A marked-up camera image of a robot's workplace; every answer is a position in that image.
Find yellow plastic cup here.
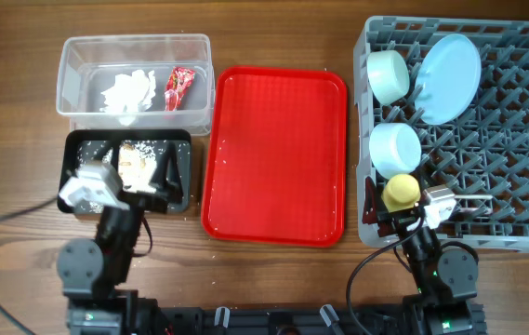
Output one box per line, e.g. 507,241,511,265
381,174,421,212

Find blue bowl with food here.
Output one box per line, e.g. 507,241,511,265
369,123,421,180

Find mint green bowl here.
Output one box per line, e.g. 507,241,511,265
367,50,410,105

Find light blue plate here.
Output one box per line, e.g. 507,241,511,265
414,33,482,126

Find white plastic fork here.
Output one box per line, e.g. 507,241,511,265
454,194,494,201

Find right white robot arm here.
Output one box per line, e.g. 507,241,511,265
362,178,487,334

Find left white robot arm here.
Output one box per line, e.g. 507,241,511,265
57,141,183,334

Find black waste tray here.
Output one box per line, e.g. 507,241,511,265
58,129,192,214

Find grey dishwasher rack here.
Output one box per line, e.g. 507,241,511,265
353,16,529,253

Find rice and food scraps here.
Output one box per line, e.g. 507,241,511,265
77,141,172,194

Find crumpled white tissue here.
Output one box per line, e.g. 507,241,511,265
100,70,156,114

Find clear plastic bin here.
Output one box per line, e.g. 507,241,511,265
56,33,215,136

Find red snack wrapper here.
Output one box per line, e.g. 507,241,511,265
164,67,195,112

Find red plastic tray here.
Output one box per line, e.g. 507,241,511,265
201,66,348,248

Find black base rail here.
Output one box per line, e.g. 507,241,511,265
73,303,486,335

